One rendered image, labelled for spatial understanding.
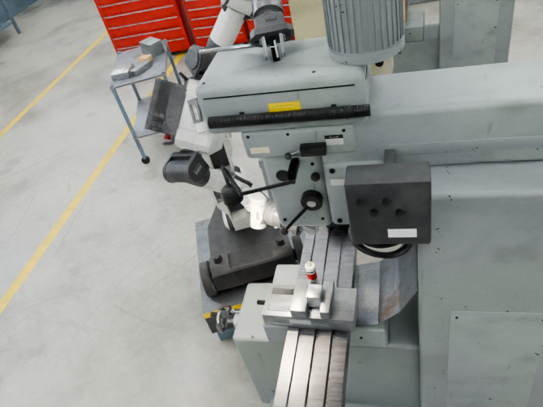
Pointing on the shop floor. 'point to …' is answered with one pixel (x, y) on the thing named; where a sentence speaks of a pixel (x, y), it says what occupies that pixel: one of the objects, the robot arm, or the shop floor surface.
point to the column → (482, 287)
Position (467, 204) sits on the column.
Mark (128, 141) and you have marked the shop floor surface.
